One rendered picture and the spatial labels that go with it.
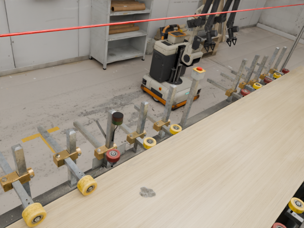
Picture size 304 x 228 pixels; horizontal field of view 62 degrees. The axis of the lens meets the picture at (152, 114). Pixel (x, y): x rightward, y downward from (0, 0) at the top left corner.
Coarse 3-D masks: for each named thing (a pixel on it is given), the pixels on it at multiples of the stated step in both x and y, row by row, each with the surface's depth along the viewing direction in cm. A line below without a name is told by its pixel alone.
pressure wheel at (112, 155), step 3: (108, 150) 146; (111, 150) 146; (114, 150) 147; (117, 150) 147; (108, 153) 144; (111, 153) 145; (114, 153) 145; (117, 153) 146; (108, 156) 142; (111, 156) 143; (114, 156) 144; (117, 156) 144; (108, 159) 143; (111, 159) 142; (114, 159) 142; (117, 159) 144; (111, 165) 150
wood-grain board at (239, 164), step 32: (256, 96) 233; (288, 96) 245; (192, 128) 177; (224, 128) 184; (256, 128) 191; (288, 128) 198; (128, 160) 143; (160, 160) 148; (192, 160) 152; (224, 160) 157; (256, 160) 162; (288, 160) 167; (96, 192) 123; (128, 192) 126; (160, 192) 129; (192, 192) 133; (224, 192) 136; (256, 192) 140; (288, 192) 144; (64, 224) 108; (96, 224) 110; (128, 224) 113; (160, 224) 115; (192, 224) 118; (224, 224) 121; (256, 224) 124
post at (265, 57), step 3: (264, 57) 267; (267, 57) 267; (264, 60) 268; (261, 63) 271; (264, 63) 270; (261, 66) 272; (258, 69) 276; (261, 69) 274; (258, 72) 277; (255, 75) 280; (258, 75) 278; (255, 78) 281; (252, 87) 287
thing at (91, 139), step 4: (76, 124) 166; (80, 124) 167; (76, 128) 167; (80, 128) 164; (84, 128) 164; (80, 132) 165; (84, 132) 162; (88, 132) 162; (84, 136) 163; (88, 136) 159; (92, 136) 160; (88, 140) 160; (92, 140) 157; (96, 140) 158; (92, 144) 158; (96, 144) 155; (100, 144) 155; (104, 156) 151; (112, 164) 147
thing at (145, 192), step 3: (144, 186) 130; (141, 189) 128; (144, 189) 128; (147, 189) 128; (150, 189) 128; (141, 192) 126; (144, 192) 127; (147, 192) 127; (150, 192) 126; (153, 192) 127; (141, 195) 125; (144, 195) 125; (147, 195) 126; (150, 195) 126; (153, 195) 127
